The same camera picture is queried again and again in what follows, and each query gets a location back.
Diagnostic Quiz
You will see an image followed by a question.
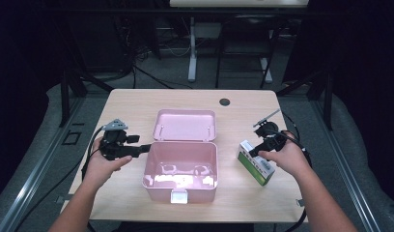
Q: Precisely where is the green and white medicine box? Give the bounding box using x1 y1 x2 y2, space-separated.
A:
237 139 276 187

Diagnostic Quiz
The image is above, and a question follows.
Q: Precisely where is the black chair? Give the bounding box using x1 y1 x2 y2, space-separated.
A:
214 14 285 90

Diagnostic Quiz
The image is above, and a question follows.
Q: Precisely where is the pink plastic storage box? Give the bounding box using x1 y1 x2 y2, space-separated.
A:
142 108 219 205

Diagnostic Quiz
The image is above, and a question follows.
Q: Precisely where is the black metal stand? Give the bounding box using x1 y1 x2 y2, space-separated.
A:
275 69 335 131
57 64 116 128

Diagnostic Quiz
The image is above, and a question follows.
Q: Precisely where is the white desk leg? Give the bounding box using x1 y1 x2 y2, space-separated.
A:
259 57 273 84
187 16 198 83

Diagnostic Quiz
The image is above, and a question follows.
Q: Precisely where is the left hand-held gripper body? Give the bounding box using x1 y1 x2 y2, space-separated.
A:
98 118 132 161

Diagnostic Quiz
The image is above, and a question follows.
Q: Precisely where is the person's right hand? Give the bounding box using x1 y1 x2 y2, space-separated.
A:
258 130 312 178

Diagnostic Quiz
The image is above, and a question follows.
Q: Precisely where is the person's left hand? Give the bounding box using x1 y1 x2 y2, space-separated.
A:
83 137 134 191

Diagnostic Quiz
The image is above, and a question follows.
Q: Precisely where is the bundle of floor cables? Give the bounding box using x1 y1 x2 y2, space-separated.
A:
131 43 194 90

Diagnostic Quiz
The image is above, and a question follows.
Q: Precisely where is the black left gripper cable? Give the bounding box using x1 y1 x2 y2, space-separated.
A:
13 127 106 232

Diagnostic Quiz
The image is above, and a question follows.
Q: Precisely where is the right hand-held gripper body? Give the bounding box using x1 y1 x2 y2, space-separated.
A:
252 108 288 153

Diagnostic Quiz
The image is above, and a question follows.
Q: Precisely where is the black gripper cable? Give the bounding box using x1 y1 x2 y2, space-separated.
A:
13 127 106 232
280 110 314 232

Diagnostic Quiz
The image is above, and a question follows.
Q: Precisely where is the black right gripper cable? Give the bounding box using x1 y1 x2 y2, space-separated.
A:
280 110 314 232

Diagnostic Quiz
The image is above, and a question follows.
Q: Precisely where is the grey metal floor rail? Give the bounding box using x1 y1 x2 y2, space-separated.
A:
0 96 87 232
310 99 383 232

